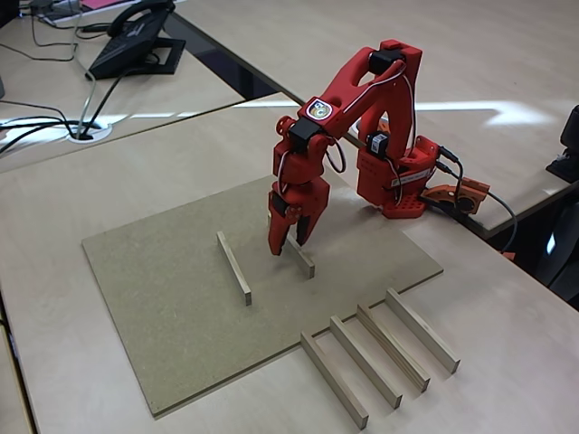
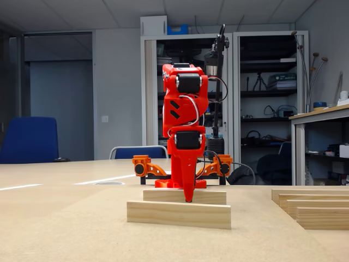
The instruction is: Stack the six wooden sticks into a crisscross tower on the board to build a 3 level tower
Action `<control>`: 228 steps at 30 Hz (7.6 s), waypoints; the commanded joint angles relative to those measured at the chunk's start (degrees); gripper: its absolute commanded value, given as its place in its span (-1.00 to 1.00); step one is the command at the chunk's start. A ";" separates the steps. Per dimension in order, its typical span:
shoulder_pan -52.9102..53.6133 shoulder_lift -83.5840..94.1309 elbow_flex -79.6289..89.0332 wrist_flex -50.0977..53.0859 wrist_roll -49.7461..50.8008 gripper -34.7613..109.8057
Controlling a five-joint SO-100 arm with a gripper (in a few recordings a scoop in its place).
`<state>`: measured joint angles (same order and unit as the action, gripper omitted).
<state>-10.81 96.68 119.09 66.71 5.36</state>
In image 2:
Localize black gooseneck stand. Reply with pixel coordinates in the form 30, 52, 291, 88
203, 23, 230, 161

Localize orange table clamp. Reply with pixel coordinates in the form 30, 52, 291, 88
196, 154, 234, 186
132, 154, 167, 186

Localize grey metal shelf cabinet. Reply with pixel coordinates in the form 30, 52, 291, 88
140, 32, 234, 162
233, 30, 310, 186

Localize black office chair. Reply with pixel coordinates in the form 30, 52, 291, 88
227, 163, 257, 186

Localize dark grey office chair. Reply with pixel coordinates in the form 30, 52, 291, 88
256, 141, 293, 183

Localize black flexible mini tripod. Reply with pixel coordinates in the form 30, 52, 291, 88
252, 72, 269, 92

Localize stack of books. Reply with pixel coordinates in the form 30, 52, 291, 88
267, 73, 298, 91

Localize blue plastic box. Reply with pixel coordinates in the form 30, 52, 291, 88
166, 23, 190, 35

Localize white box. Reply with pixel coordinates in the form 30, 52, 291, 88
140, 15, 168, 37

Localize blue office chair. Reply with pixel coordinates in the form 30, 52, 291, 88
0, 116, 59, 164

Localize grey desk with wooden top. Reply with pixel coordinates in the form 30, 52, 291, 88
288, 103, 349, 186

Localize metal coat stand wooden knobs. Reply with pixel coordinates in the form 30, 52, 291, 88
290, 31, 329, 113

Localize blue chair with grey frame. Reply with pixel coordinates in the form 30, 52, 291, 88
109, 145, 169, 160

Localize grey cable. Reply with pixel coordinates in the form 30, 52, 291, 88
231, 162, 256, 186

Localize brown fibreboard base plate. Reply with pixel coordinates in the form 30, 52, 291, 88
0, 185, 349, 262

